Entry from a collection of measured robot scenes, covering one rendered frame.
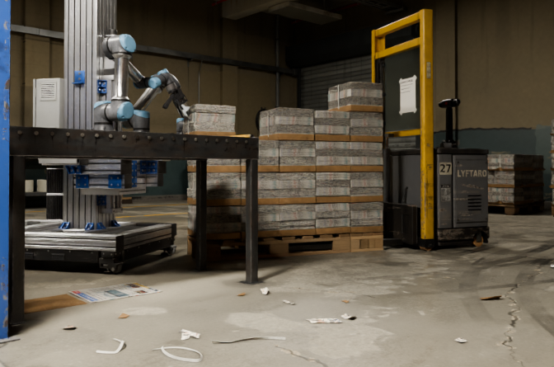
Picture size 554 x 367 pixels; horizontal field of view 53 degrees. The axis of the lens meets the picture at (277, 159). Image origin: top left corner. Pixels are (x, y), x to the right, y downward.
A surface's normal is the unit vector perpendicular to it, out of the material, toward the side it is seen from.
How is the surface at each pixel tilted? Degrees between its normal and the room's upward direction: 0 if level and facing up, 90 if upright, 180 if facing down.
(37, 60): 90
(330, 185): 90
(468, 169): 90
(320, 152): 90
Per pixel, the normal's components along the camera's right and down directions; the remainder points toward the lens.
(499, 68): -0.75, -0.01
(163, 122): 0.66, -0.01
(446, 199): 0.38, -0.02
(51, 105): -0.25, -0.02
